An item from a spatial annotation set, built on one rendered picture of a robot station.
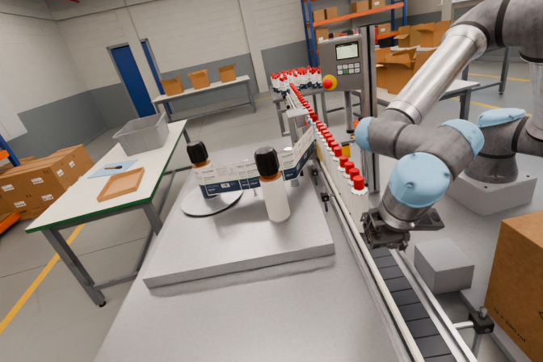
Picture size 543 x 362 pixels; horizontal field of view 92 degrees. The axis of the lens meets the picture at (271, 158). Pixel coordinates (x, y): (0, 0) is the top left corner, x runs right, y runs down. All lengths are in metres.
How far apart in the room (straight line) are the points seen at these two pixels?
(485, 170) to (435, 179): 0.72
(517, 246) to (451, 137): 0.27
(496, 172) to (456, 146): 0.66
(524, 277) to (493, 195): 0.47
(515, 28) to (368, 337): 0.76
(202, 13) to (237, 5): 0.99
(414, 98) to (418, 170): 0.23
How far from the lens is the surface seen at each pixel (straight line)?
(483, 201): 1.14
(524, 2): 0.79
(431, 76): 0.68
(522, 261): 0.70
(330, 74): 1.07
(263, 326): 0.85
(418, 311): 0.80
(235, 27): 8.43
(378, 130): 0.58
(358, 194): 0.86
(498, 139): 1.11
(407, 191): 0.44
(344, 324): 0.83
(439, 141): 0.52
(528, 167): 1.52
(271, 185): 0.95
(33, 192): 4.56
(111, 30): 8.90
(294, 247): 0.94
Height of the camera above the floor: 1.53
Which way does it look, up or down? 25 degrees down
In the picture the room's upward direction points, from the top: 13 degrees counter-clockwise
